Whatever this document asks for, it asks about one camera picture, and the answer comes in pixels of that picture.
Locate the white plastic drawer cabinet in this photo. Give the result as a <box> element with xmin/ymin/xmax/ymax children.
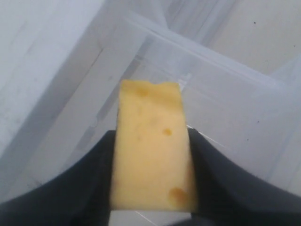
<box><xmin>0</xmin><ymin>0</ymin><xmax>148</xmax><ymax>200</ymax></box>

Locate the yellow cheese block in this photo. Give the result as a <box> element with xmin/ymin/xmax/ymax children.
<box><xmin>110</xmin><ymin>80</ymin><xmax>198</xmax><ymax>212</ymax></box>

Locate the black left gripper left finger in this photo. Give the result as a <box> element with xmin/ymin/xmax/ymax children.
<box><xmin>0</xmin><ymin>130</ymin><xmax>116</xmax><ymax>226</ymax></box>

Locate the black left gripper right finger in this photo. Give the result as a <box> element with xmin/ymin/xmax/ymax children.
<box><xmin>188</xmin><ymin>129</ymin><xmax>301</xmax><ymax>226</ymax></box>

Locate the clear drawer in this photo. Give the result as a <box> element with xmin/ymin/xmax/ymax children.
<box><xmin>26</xmin><ymin>19</ymin><xmax>301</xmax><ymax>194</ymax></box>

